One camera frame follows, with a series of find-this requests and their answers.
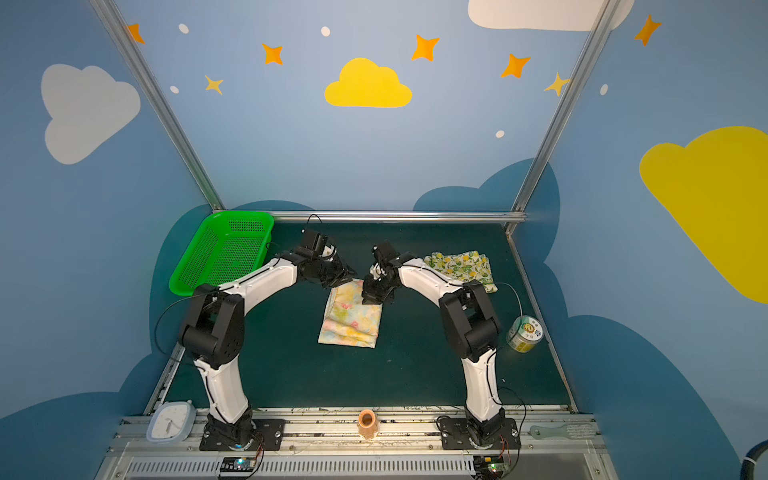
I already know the lemon print skirt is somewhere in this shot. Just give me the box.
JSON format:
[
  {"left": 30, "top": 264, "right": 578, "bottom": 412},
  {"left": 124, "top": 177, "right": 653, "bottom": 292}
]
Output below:
[{"left": 424, "top": 250, "right": 498, "bottom": 294}]

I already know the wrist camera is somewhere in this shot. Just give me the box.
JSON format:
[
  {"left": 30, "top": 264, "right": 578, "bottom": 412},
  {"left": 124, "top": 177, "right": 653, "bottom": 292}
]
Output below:
[
  {"left": 295, "top": 228, "right": 334, "bottom": 259},
  {"left": 369, "top": 241, "right": 399, "bottom": 279}
]

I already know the white square clock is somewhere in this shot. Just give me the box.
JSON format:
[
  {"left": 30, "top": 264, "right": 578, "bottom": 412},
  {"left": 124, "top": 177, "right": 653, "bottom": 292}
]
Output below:
[{"left": 146, "top": 401, "right": 196, "bottom": 445}]

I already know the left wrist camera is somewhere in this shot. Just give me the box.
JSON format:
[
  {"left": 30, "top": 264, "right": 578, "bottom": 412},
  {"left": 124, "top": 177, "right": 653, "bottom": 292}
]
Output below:
[{"left": 295, "top": 228, "right": 334, "bottom": 259}]

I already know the aluminium frame post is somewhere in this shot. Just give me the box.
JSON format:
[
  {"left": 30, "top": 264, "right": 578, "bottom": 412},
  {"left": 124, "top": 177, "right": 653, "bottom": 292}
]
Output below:
[
  {"left": 89, "top": 0, "right": 226, "bottom": 211},
  {"left": 511, "top": 0, "right": 621, "bottom": 216}
]

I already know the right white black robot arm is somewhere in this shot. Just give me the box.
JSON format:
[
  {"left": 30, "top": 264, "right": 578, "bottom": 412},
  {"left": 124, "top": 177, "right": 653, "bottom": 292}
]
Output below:
[{"left": 362, "top": 245, "right": 506, "bottom": 445}]

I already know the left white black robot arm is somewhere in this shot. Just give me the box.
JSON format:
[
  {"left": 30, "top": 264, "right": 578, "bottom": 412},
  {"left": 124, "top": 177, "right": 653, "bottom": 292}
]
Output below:
[{"left": 178, "top": 252, "right": 355, "bottom": 450}]

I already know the right aluminium frame post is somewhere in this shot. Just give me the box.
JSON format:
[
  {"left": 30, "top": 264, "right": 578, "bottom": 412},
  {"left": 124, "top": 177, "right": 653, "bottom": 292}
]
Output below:
[{"left": 511, "top": 0, "right": 621, "bottom": 216}]

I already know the green plastic basket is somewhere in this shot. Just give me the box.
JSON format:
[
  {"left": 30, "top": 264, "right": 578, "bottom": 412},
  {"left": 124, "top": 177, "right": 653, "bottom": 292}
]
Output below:
[{"left": 169, "top": 211, "right": 275, "bottom": 297}]

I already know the front aluminium rail bed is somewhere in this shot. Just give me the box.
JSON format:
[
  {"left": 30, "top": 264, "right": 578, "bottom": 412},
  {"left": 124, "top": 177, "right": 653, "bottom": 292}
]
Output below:
[{"left": 96, "top": 405, "right": 618, "bottom": 479}]

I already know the controller board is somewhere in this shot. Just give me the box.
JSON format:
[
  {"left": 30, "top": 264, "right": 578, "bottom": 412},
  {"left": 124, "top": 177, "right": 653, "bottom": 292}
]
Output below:
[
  {"left": 218, "top": 456, "right": 259, "bottom": 479},
  {"left": 472, "top": 456, "right": 508, "bottom": 480}
]

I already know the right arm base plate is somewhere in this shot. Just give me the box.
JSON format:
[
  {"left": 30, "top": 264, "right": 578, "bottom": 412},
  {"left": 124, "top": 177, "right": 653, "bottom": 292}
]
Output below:
[{"left": 435, "top": 415, "right": 521, "bottom": 450}]

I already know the round green white tin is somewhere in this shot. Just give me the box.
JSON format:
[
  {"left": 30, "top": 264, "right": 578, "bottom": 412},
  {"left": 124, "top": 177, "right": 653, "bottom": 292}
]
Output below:
[{"left": 506, "top": 315, "right": 544, "bottom": 353}]

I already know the black corrugated hose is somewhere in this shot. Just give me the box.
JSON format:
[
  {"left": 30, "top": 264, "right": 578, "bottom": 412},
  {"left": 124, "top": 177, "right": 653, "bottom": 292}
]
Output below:
[{"left": 739, "top": 439, "right": 768, "bottom": 480}]

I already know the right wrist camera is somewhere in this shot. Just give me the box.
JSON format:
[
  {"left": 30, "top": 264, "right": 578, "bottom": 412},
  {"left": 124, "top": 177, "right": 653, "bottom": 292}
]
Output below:
[{"left": 369, "top": 241, "right": 399, "bottom": 279}]

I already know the right side frame rail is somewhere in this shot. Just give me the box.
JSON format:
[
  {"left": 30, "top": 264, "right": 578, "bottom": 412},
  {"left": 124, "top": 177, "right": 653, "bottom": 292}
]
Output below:
[{"left": 504, "top": 222, "right": 580, "bottom": 414}]

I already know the left controller board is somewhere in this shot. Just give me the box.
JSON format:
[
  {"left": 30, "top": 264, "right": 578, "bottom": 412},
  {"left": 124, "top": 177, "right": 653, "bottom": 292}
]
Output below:
[{"left": 218, "top": 456, "right": 259, "bottom": 479}]

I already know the right controller board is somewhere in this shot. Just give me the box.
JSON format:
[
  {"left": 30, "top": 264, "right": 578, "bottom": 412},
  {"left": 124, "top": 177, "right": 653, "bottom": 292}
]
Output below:
[{"left": 472, "top": 456, "right": 508, "bottom": 480}]

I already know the rear aluminium frame rail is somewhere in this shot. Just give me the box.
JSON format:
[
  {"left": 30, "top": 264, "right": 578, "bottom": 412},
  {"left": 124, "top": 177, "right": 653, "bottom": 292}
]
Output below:
[{"left": 269, "top": 210, "right": 526, "bottom": 224}]

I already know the left aluminium frame post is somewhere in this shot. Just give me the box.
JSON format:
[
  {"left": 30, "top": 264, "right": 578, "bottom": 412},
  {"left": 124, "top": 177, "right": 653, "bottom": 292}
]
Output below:
[{"left": 89, "top": 0, "right": 226, "bottom": 211}]

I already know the orange ribbed cup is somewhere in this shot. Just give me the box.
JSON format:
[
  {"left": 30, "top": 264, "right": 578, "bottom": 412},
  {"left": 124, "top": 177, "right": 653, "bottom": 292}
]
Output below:
[{"left": 357, "top": 409, "right": 379, "bottom": 441}]

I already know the pink floral skirt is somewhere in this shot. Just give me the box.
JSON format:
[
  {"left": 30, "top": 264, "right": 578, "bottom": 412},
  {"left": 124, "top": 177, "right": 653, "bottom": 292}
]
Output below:
[{"left": 318, "top": 279, "right": 383, "bottom": 349}]

